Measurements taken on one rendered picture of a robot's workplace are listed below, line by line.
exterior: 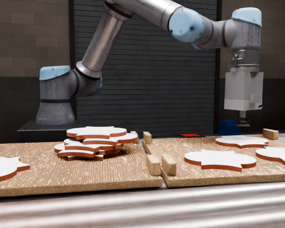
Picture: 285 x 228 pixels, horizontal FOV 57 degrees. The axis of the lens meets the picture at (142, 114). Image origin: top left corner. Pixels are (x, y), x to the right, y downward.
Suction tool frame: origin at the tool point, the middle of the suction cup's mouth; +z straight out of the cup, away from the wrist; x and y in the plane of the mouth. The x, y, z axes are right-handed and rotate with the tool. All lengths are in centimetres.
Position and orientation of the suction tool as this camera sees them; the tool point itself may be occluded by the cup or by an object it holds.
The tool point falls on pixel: (242, 125)
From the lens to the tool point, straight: 80.3
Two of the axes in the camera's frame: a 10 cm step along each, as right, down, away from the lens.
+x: -5.5, -0.9, 8.3
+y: 8.3, -0.6, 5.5
